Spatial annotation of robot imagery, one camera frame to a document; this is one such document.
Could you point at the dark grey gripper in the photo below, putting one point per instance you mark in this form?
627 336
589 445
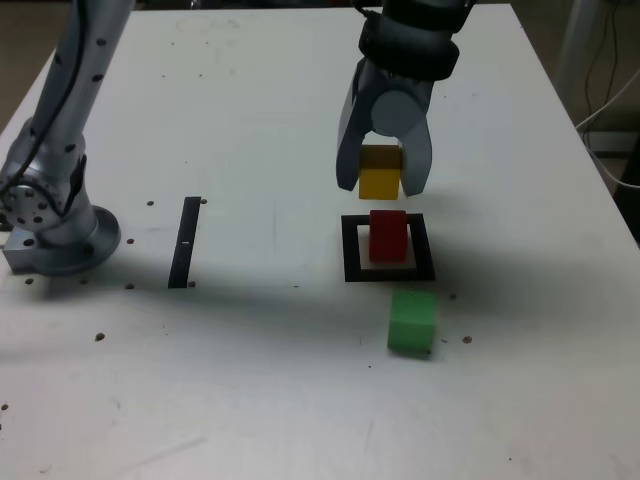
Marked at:
400 82

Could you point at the yellow cube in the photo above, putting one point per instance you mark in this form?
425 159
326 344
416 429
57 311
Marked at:
379 185

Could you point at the red cube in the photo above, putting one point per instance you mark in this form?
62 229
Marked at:
387 240

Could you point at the green cube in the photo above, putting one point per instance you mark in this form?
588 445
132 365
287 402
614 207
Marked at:
410 325

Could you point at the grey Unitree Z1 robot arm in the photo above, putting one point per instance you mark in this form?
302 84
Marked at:
60 230

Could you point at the black tape square outline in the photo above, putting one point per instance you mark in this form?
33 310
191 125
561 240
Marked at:
350 250

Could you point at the black tape strip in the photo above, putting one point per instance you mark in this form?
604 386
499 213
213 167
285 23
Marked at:
182 250

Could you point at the dark box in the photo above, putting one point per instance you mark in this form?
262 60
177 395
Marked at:
615 143

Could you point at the white post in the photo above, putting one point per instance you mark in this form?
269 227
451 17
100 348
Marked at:
575 40

